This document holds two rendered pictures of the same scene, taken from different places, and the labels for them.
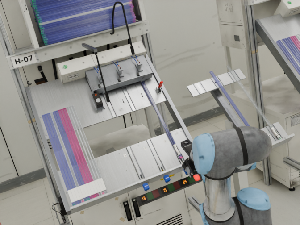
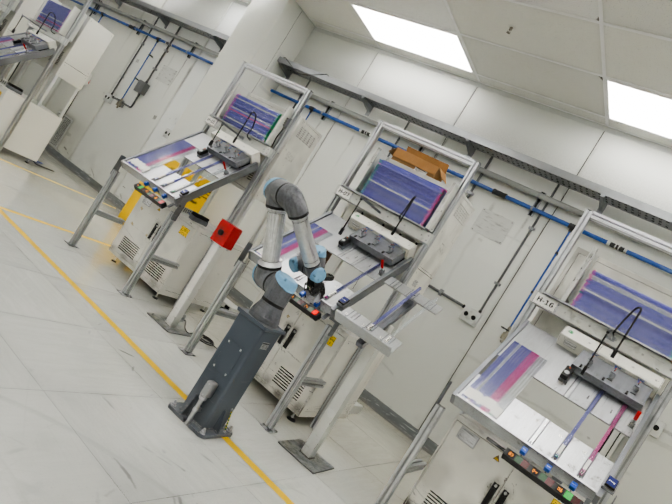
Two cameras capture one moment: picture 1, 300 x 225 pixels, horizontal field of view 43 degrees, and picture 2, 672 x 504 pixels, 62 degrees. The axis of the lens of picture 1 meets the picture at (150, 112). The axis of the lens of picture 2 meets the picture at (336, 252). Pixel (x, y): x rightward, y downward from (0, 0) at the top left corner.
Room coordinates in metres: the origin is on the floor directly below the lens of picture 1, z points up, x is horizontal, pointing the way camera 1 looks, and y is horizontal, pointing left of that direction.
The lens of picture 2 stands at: (-0.37, -2.30, 1.01)
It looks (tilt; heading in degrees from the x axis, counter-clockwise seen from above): 0 degrees down; 49
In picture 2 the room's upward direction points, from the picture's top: 32 degrees clockwise
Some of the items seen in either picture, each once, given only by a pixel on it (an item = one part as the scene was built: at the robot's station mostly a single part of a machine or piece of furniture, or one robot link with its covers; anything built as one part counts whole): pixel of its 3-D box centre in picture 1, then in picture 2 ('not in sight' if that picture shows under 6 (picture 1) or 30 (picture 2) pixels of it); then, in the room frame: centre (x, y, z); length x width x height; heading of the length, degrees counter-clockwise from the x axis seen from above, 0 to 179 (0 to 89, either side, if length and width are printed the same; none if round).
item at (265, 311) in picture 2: not in sight; (268, 310); (1.21, -0.31, 0.60); 0.15 x 0.15 x 0.10
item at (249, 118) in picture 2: not in sight; (223, 186); (1.77, 1.71, 0.95); 1.35 x 0.82 x 1.90; 17
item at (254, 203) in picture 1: (252, 207); (281, 288); (1.21, -0.31, 0.72); 0.13 x 0.12 x 0.14; 89
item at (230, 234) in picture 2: not in sight; (201, 274); (1.52, 0.87, 0.39); 0.24 x 0.24 x 0.78; 17
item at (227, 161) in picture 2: not in sight; (187, 209); (1.58, 1.63, 0.66); 1.01 x 0.73 x 1.31; 17
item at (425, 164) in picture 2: not in sight; (428, 166); (2.33, 0.42, 1.82); 0.68 x 0.30 x 0.20; 107
